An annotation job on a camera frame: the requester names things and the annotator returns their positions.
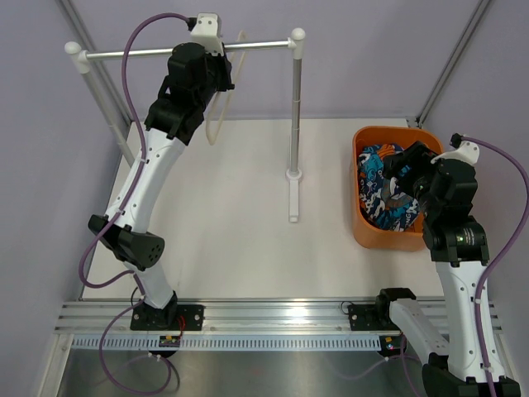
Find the orange plastic basket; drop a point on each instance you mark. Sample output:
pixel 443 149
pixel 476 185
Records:
pixel 363 231

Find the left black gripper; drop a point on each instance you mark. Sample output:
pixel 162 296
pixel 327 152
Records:
pixel 223 65

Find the silver white garment rack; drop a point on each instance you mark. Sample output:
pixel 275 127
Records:
pixel 169 128

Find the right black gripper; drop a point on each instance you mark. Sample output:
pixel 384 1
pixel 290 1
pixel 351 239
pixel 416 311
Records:
pixel 418 156

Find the aluminium mounting rail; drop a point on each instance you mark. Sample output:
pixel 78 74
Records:
pixel 217 317

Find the colourful patterned shorts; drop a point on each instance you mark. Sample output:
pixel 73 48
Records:
pixel 383 204

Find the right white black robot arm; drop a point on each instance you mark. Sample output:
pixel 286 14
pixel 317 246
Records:
pixel 467 362

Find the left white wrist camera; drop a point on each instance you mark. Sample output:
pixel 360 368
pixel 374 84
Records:
pixel 205 30

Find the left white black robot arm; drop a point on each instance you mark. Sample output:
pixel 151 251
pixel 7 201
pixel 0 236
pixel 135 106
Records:
pixel 140 253

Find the white slotted cable duct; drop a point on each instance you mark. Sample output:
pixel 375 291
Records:
pixel 233 343

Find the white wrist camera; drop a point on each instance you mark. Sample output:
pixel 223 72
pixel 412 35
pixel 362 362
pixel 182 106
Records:
pixel 463 150
pixel 205 30

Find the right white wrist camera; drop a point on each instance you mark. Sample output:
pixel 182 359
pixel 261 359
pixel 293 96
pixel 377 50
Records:
pixel 463 150

